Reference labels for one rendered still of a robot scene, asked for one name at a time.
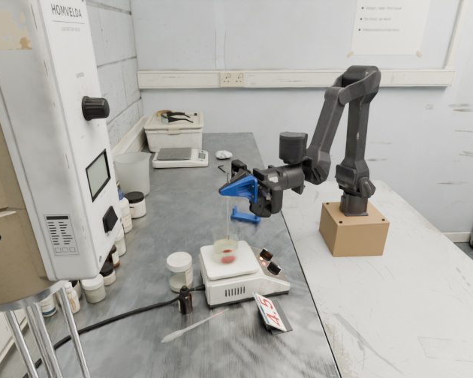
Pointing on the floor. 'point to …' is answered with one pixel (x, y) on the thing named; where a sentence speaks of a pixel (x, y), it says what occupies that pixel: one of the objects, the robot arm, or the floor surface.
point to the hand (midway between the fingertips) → (233, 188)
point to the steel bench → (143, 228)
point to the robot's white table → (393, 293)
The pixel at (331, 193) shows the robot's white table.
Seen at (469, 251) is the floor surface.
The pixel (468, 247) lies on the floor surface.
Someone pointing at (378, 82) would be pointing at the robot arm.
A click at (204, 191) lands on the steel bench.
